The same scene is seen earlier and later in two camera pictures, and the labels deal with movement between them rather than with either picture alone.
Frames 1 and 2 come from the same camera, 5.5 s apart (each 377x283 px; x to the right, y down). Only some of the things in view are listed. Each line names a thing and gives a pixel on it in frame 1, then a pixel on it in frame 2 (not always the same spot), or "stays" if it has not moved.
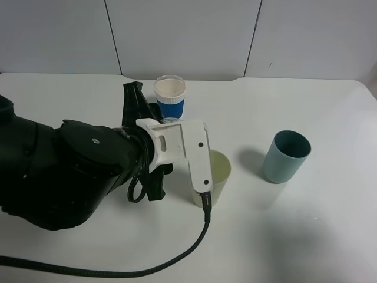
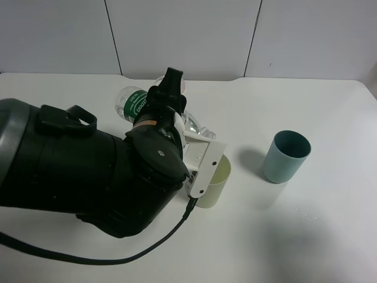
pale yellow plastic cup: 220,170 stays
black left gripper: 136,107 -> 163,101
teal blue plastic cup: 287,152 stays
